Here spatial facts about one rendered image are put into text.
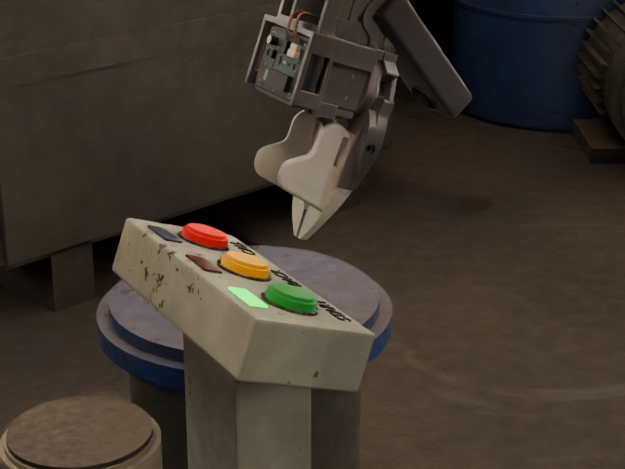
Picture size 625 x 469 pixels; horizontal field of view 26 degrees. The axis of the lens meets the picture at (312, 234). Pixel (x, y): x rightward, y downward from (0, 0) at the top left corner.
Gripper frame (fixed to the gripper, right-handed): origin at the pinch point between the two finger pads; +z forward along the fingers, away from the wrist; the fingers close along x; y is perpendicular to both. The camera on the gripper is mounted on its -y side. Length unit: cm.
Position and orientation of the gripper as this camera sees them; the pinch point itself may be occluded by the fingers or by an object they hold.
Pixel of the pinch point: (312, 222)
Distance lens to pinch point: 101.4
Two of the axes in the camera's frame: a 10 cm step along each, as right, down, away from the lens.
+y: -8.1, -1.5, -5.6
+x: 5.0, 3.1, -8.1
